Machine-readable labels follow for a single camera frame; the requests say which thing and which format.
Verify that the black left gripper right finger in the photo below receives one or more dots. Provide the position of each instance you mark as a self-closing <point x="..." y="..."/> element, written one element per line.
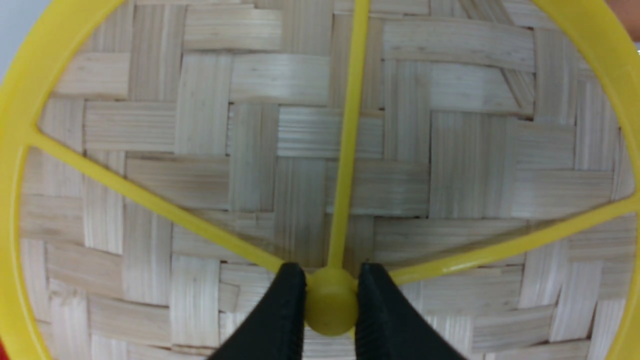
<point x="389" y="327"/>

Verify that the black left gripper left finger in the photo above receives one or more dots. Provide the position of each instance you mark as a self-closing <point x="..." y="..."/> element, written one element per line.
<point x="274" y="330"/>

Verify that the yellow rimmed bamboo steamer lid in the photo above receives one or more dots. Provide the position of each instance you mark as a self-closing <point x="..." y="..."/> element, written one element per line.
<point x="161" y="159"/>

